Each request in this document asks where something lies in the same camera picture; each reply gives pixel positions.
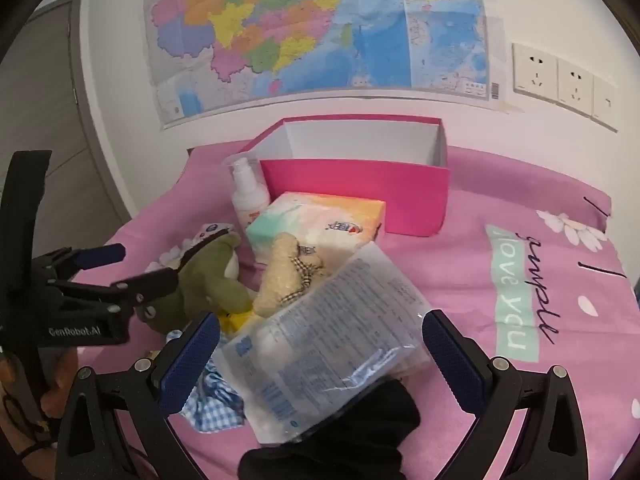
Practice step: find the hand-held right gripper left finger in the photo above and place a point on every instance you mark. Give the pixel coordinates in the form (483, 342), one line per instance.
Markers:
(192, 360)

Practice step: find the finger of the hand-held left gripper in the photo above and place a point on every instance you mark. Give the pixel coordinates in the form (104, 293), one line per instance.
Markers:
(145, 285)
(100, 255)

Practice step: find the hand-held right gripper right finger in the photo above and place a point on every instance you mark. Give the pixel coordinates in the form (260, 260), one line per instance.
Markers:
(450, 355)

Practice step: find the blue gingham scrunchie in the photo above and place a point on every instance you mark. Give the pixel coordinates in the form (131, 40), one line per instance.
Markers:
(215, 405)

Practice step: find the green frog plush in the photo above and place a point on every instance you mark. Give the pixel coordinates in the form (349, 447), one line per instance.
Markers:
(205, 280)

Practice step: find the beige teddy bear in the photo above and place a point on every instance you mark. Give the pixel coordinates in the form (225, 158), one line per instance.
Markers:
(280, 280)

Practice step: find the black cloth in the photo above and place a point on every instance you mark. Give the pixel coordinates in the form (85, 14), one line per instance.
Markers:
(350, 435)

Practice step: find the clear plastic packet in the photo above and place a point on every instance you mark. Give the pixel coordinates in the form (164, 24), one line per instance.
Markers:
(320, 340)

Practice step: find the pink cardboard box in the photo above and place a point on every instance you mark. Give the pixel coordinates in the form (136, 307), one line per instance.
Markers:
(350, 190)

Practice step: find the person's left hand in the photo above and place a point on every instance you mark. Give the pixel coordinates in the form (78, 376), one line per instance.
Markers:
(62, 375)

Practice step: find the white spray bottle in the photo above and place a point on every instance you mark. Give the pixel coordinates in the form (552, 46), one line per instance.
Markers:
(247, 195)

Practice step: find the grey wooden door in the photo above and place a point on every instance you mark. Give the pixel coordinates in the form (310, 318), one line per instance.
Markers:
(40, 110)

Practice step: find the pink printed bedsheet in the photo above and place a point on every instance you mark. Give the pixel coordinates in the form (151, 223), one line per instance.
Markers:
(500, 200)

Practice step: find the pastel tissue pack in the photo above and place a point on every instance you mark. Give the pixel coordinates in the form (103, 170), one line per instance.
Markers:
(310, 220)

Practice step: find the colourful wall map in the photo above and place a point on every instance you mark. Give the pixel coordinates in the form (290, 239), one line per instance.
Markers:
(300, 35)

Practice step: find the white wall switch plate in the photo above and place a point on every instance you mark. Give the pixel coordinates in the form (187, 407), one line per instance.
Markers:
(606, 105)

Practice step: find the white wall socket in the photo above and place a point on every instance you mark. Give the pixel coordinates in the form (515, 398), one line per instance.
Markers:
(576, 87)
(535, 72)

